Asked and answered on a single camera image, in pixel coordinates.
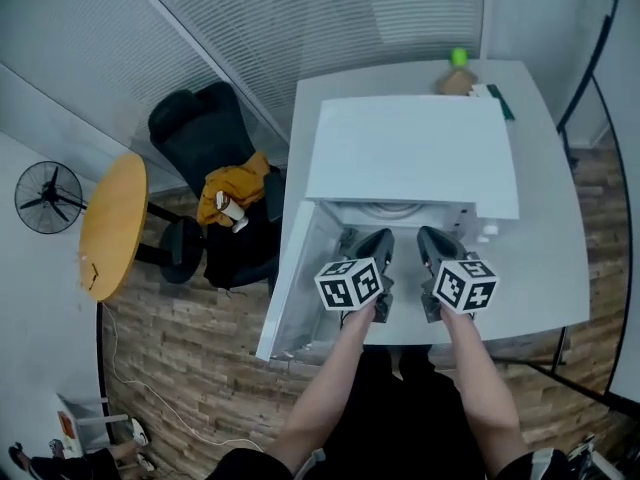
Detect black standing fan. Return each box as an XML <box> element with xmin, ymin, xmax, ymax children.
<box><xmin>13</xmin><ymin>161</ymin><xmax>84</xmax><ymax>235</ymax></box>

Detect person's left forearm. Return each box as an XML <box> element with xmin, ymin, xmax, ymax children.
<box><xmin>264</xmin><ymin>305</ymin><xmax>381</xmax><ymax>464</ymax></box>

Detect person's black clothing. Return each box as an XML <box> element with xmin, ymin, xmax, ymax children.
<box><xmin>204</xmin><ymin>345</ymin><xmax>576</xmax><ymax>480</ymax></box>

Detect white microwave door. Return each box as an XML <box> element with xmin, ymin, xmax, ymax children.
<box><xmin>254</xmin><ymin>200</ymin><xmax>351</xmax><ymax>364</ymax></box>

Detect white floor cable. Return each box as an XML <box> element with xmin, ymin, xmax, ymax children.
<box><xmin>99</xmin><ymin>301</ymin><xmax>266</xmax><ymax>454</ymax></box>

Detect grey window blinds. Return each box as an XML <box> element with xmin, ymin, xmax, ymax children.
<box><xmin>127</xmin><ymin>0</ymin><xmax>486</xmax><ymax>144</ymax></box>
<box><xmin>0</xmin><ymin>0</ymin><xmax>236</xmax><ymax>189</ymax></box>

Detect grey metal equipment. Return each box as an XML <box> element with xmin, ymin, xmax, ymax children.
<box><xmin>567</xmin><ymin>433</ymin><xmax>629</xmax><ymax>480</ymax></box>

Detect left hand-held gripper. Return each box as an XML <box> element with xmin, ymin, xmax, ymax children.
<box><xmin>313</xmin><ymin>227</ymin><xmax>396</xmax><ymax>325</ymax></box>

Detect white low shelf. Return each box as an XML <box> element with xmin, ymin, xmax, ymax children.
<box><xmin>56</xmin><ymin>391</ymin><xmax>129</xmax><ymax>455</ymax></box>

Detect round wooden side table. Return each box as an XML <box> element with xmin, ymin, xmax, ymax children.
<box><xmin>78</xmin><ymin>152</ymin><xmax>204</xmax><ymax>303</ymax></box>

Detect person's right forearm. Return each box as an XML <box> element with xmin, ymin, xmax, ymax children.
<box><xmin>438</xmin><ymin>307</ymin><xmax>529</xmax><ymax>469</ymax></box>

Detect black office chair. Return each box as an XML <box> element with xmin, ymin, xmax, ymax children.
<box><xmin>148</xmin><ymin>81</ymin><xmax>289</xmax><ymax>289</ymax></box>

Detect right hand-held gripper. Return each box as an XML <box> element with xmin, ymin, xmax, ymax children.
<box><xmin>417</xmin><ymin>225</ymin><xmax>500</xmax><ymax>325</ymax></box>

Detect white sneaker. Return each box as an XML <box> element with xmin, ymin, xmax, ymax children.
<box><xmin>129</xmin><ymin>416</ymin><xmax>152</xmax><ymax>448</ymax></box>

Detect grey harness strap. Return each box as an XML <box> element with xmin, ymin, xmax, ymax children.
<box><xmin>528</xmin><ymin>446</ymin><xmax>557</xmax><ymax>480</ymax></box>
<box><xmin>298</xmin><ymin>446</ymin><xmax>327</xmax><ymax>480</ymax></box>

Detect mustard yellow jacket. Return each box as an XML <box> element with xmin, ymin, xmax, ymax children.
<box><xmin>196</xmin><ymin>150</ymin><xmax>271</xmax><ymax>227</ymax></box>

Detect white microwave oven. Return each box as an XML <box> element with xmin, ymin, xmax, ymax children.
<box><xmin>304</xmin><ymin>95</ymin><xmax>521</xmax><ymax>269</ymax></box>

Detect green and white box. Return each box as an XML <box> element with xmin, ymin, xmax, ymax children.
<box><xmin>469</xmin><ymin>83</ymin><xmax>516</xmax><ymax>121</ymax></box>

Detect white and brown drink cup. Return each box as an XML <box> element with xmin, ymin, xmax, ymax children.
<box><xmin>213</xmin><ymin>191</ymin><xmax>250</xmax><ymax>234</ymax></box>

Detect black framed whiteboard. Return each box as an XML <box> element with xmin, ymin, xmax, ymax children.
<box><xmin>557</xmin><ymin>0</ymin><xmax>640</xmax><ymax>409</ymax></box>

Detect green capped bottle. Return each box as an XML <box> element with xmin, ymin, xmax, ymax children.
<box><xmin>434</xmin><ymin>47</ymin><xmax>476</xmax><ymax>97</ymax></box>

